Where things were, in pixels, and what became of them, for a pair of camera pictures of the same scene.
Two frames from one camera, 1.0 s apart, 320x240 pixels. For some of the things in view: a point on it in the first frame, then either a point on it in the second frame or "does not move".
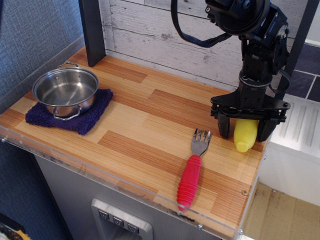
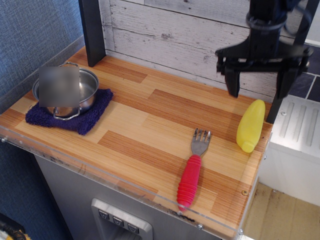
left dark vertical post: [92, 23] does not move
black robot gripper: [249, 102] → [264, 49]
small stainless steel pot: [68, 90] does not move
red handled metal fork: [189, 178] does not move
